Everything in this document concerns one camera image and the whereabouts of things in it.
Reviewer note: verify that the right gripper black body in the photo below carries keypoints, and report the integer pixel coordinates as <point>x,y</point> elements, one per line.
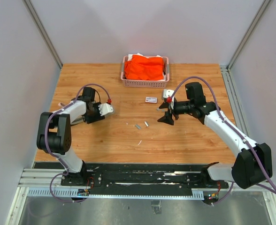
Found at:
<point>175,110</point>

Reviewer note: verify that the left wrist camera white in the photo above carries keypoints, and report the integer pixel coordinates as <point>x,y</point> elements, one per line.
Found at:
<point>105,109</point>

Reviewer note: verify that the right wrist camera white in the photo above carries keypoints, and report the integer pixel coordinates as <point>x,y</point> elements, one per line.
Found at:
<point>167,95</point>

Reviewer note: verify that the white paper in basket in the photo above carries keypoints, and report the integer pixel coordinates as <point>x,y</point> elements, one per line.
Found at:
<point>130,56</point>

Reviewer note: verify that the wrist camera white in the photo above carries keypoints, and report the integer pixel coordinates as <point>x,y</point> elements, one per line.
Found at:
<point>105,109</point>
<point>167,95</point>

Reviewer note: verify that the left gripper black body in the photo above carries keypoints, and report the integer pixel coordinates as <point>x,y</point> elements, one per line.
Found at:
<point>93,116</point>

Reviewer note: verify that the orange cloth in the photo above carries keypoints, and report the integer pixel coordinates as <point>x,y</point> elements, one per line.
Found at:
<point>141,68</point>

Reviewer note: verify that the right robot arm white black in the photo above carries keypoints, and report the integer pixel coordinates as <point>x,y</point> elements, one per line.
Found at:
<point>253,162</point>

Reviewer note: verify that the pink plastic basket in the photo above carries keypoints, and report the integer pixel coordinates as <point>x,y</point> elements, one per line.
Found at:
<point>146,84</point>

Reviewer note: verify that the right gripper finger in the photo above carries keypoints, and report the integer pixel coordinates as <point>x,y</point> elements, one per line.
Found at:
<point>164,106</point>
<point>167,119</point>

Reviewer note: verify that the grey slotted cable duct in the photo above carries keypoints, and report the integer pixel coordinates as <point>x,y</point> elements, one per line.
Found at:
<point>79,193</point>

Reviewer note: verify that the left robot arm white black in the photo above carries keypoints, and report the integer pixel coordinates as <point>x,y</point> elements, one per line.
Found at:
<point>54,135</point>

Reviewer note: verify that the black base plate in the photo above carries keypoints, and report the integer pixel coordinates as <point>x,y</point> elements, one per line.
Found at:
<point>149,178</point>

